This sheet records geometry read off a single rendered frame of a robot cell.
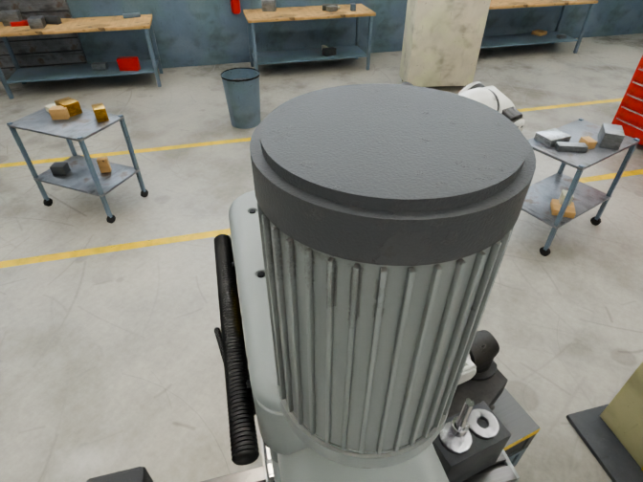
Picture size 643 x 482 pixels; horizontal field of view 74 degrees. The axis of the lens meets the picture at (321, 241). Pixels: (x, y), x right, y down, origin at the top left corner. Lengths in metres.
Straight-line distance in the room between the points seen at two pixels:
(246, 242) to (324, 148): 0.45
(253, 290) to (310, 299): 0.34
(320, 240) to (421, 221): 0.06
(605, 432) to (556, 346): 0.60
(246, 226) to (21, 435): 2.50
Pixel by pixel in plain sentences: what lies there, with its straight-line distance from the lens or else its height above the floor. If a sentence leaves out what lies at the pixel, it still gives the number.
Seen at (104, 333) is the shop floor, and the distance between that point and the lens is 3.35.
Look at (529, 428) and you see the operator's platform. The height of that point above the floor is 0.40.
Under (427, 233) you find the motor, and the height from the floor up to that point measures 2.19.
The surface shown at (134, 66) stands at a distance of 7.54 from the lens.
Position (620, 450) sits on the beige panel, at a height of 0.03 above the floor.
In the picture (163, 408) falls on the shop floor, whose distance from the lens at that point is 2.84.
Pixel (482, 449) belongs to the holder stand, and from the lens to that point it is 1.43.
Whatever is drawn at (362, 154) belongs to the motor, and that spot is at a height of 2.21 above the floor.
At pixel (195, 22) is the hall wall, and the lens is 8.18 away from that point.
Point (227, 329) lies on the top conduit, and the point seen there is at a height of 1.81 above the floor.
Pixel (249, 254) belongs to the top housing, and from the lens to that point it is 0.70.
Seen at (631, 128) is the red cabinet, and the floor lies 0.20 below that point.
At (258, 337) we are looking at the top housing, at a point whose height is 1.89.
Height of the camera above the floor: 2.34
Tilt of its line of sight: 39 degrees down
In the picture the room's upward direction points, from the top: straight up
